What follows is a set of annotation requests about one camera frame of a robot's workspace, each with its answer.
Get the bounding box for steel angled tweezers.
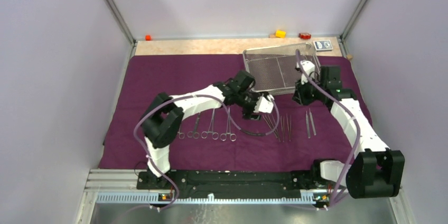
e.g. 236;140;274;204
263;114;278;139

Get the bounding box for metal mesh instrument tray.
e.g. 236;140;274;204
242;43;321;96

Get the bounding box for purple cloth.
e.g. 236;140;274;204
98;54;372;173

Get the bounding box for steel forceps clamp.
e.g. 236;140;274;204
201;109;219;140

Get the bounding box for blue playing card deck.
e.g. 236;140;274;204
313;40;333;52

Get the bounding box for steel curved tweezers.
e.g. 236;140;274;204
280;116;285;142

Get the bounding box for small steel hemostat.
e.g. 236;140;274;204
178;131;185;139

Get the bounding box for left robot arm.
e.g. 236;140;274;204
138;70;274;189

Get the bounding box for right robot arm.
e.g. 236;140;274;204
293;61;405;199

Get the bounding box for red small block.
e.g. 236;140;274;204
298;32;312;40

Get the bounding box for yellow small block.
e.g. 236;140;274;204
275;30;286;39

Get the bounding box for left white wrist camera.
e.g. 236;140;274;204
254;92;274;114

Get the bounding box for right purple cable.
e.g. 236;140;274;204
295;49;362;209

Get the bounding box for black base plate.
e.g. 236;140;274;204
136;168;316;200

